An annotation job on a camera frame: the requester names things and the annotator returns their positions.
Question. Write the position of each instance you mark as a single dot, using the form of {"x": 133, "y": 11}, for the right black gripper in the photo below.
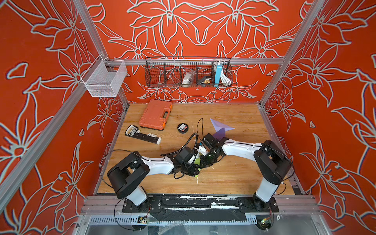
{"x": 204, "y": 164}

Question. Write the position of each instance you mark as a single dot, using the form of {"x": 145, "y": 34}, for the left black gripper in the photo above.
{"x": 195, "y": 167}

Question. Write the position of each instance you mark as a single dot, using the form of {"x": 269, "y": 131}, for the lime green square paper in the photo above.
{"x": 197, "y": 161}

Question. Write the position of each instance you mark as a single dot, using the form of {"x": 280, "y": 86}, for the light lavender square paper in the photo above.
{"x": 219, "y": 125}

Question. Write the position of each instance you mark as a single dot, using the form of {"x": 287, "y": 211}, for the dark purple square paper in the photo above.
{"x": 220, "y": 134}

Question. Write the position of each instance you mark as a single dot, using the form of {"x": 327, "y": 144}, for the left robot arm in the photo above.
{"x": 126, "y": 176}

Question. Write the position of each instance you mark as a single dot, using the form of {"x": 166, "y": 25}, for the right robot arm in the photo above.
{"x": 272, "y": 163}

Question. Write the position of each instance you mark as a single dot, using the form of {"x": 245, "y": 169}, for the black round disc with label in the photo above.
{"x": 182, "y": 128}

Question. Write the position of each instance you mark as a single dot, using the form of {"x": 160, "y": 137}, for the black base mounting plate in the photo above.
{"x": 189, "y": 202}

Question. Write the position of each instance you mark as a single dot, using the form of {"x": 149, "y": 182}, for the orange plastic tool case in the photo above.
{"x": 156, "y": 114}

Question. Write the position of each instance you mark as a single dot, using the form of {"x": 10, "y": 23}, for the black item in basket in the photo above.
{"x": 205, "y": 80}

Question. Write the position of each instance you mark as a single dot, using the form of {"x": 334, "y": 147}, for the silver packet in basket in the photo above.
{"x": 188, "y": 79}

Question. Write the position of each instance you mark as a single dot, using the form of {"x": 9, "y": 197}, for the light blue box in basket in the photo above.
{"x": 217, "y": 77}

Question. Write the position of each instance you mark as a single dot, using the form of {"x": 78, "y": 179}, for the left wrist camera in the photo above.
{"x": 185, "y": 155}

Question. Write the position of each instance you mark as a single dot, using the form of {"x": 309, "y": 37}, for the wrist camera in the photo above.
{"x": 209, "y": 146}
{"x": 185, "y": 155}

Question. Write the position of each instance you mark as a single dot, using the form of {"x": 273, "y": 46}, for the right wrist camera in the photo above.
{"x": 209, "y": 146}

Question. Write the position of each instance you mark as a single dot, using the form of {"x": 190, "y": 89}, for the white slotted cable duct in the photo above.
{"x": 139, "y": 220}

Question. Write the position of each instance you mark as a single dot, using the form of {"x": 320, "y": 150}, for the black wire wall basket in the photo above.
{"x": 169, "y": 72}

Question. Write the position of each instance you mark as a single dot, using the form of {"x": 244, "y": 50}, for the clear plastic wall bin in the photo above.
{"x": 104, "y": 81}

